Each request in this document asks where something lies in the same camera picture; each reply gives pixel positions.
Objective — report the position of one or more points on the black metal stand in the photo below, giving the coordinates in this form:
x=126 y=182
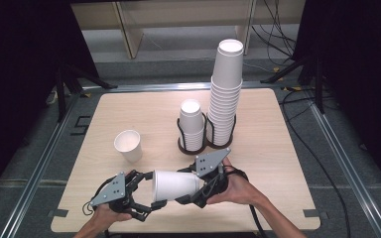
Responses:
x=60 y=95
x=318 y=92

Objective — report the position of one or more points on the short stack of paper cups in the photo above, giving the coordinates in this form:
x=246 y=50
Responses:
x=191 y=124

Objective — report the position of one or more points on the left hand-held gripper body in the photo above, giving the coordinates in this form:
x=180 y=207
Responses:
x=114 y=190

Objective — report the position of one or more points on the metal floor rail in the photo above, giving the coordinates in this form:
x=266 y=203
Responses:
x=152 y=87
x=347 y=168
x=33 y=178

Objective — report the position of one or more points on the tall stack of paper cups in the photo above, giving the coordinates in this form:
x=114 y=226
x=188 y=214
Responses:
x=225 y=86

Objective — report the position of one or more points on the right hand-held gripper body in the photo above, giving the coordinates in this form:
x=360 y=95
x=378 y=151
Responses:
x=208 y=162

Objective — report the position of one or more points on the white paper cup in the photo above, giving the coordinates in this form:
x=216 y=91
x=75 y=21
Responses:
x=129 y=145
x=175 y=185

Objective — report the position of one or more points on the black curtain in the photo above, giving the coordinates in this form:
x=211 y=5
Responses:
x=360 y=82
x=23 y=82

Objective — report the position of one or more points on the light wooden shelf unit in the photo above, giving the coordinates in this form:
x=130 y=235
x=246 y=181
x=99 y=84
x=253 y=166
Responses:
x=185 y=15

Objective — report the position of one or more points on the person's left hand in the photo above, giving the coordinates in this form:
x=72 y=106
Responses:
x=107 y=216

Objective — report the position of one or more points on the black double cup holder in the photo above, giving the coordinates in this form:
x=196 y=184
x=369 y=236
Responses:
x=191 y=152

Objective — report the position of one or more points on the person's right hand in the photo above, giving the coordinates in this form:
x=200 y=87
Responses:
x=239 y=190

